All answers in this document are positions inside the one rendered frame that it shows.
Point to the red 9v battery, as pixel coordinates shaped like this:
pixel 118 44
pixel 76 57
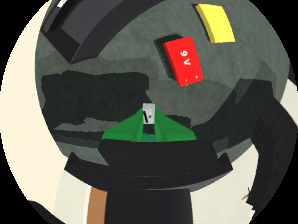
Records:
pixel 184 60

